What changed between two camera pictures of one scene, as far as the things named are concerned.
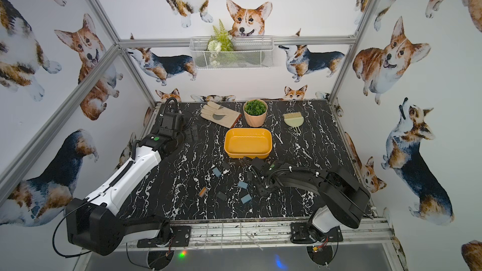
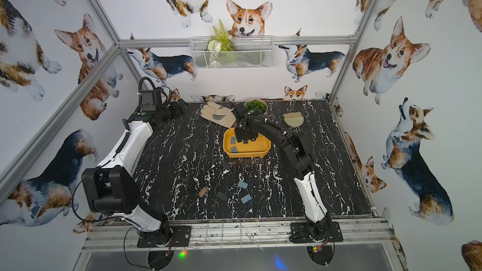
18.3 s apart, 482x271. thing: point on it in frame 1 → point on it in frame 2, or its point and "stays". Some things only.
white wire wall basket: x=256 y=52 stays
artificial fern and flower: x=221 y=41 stays
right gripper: x=260 y=191 → x=240 y=137
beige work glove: x=219 y=115 stays
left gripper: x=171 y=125 → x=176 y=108
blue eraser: x=242 y=184 stays
